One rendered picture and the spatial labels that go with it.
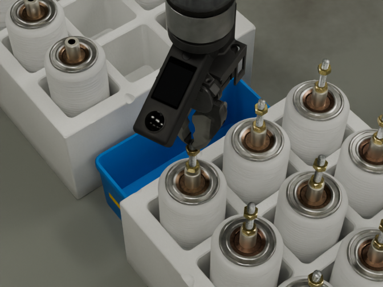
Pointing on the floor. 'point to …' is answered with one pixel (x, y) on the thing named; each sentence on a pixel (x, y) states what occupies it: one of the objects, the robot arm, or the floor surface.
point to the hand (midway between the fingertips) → (190, 143)
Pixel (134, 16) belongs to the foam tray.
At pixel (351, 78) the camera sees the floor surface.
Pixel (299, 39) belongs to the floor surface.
